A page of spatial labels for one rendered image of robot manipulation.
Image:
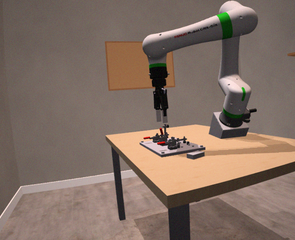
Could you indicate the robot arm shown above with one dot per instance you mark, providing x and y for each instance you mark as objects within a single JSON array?
[{"x": 233, "y": 21}]

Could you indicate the toggle clamp with red handle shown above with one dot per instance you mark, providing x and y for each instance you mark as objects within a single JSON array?
[
  {"x": 163, "y": 138},
  {"x": 173, "y": 143},
  {"x": 155, "y": 138}
]

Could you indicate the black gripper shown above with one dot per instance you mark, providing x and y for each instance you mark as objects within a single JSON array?
[{"x": 160, "y": 98}]

